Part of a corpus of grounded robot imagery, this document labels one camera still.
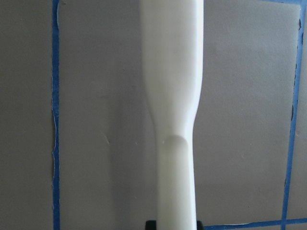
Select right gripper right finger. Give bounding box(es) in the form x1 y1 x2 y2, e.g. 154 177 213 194
197 220 204 230

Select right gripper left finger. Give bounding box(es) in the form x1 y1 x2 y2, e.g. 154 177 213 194
146 220 157 230

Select beige brush with black bristles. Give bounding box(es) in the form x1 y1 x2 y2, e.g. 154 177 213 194
140 0 204 230

